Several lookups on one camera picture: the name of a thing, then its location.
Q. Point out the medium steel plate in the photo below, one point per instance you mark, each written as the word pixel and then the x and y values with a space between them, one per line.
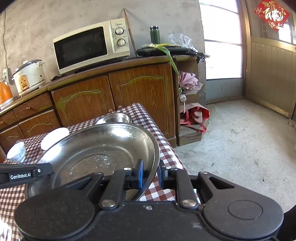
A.
pixel 100 148

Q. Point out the pink cloth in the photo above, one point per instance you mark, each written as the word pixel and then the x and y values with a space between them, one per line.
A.
pixel 188 83

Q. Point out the deep steel bowl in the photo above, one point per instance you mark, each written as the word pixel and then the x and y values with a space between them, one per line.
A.
pixel 115 118

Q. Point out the red white checkered tablecloth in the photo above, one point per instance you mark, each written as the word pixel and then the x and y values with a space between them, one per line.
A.
pixel 13 196

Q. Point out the red paper wall decoration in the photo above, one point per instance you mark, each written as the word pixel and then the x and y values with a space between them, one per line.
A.
pixel 273 14

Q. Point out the brown wooden cabinet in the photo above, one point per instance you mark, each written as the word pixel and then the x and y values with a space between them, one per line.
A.
pixel 80 97

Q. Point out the green leek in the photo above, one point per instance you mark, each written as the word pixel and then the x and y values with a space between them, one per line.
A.
pixel 162 47

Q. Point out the dark green thermos bottle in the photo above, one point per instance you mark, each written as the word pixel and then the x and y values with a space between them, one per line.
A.
pixel 155 35

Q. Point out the clear plastic bag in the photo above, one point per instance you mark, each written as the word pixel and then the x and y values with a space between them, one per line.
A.
pixel 182 40

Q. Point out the red bag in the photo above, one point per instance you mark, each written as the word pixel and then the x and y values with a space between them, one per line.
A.
pixel 194 116

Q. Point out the cream microwave oven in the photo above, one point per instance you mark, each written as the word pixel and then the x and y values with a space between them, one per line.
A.
pixel 91 44

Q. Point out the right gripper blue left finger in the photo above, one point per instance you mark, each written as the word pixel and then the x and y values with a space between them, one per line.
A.
pixel 121 181

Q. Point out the orange electric kettle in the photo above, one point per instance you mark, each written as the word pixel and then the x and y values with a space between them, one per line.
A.
pixel 6 96

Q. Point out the white rice cooker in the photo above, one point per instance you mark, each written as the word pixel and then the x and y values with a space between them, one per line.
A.
pixel 29 76

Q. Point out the white ceramic bowl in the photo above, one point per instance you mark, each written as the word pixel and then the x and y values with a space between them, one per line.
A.
pixel 53 137

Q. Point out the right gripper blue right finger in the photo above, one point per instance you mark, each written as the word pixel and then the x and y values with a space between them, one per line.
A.
pixel 178 180

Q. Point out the blue patterned small bowl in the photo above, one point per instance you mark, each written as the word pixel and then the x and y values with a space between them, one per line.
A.
pixel 17 152

